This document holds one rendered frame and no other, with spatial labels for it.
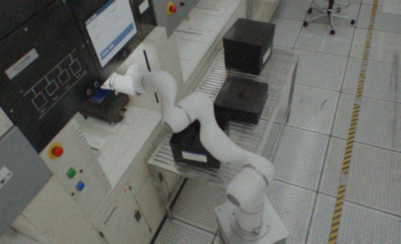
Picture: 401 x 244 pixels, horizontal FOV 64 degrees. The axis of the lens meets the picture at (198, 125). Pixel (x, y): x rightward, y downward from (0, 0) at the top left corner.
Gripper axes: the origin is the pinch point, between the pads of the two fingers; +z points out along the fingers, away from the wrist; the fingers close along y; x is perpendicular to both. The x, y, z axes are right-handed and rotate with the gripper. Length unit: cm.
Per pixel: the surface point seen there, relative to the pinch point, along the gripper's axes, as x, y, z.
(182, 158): -41, -4, -53
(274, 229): -47, -20, -111
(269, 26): -21, 108, -62
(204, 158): -38, -2, -65
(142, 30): 22.7, 16.4, -28.0
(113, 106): -17.9, -2.5, -10.0
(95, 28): 41, -12, -30
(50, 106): 29, -45, -32
